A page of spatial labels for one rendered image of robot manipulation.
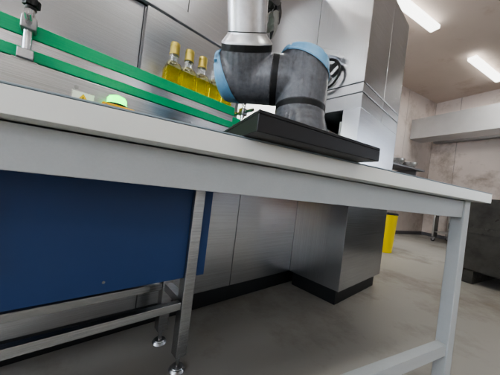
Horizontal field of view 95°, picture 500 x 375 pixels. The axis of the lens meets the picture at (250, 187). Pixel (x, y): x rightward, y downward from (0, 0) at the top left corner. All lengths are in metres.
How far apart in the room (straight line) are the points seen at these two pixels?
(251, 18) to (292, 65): 0.12
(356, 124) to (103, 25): 1.33
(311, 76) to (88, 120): 0.42
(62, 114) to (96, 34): 0.77
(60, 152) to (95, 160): 0.04
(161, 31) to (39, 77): 0.58
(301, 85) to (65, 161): 0.44
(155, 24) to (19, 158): 0.87
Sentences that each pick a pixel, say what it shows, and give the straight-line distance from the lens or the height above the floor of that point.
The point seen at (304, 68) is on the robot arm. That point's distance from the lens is 0.57.
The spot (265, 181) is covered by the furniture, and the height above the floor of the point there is 0.68.
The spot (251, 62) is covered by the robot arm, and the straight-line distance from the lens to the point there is 0.56.
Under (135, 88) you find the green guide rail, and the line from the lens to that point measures 0.77.
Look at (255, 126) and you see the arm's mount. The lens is 0.35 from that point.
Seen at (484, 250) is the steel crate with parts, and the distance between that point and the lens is 3.14.
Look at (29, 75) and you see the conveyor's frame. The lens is 0.72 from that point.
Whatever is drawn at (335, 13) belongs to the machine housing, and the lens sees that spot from 2.08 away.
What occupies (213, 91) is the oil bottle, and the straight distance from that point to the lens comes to 1.02.
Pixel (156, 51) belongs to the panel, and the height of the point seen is 1.16.
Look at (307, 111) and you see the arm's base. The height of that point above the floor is 0.84.
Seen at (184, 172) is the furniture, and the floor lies 0.68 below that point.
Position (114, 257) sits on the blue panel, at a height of 0.43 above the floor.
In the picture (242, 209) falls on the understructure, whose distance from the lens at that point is 1.33.
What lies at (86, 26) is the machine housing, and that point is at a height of 1.15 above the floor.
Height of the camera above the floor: 0.67
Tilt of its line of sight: level
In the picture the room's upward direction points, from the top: 7 degrees clockwise
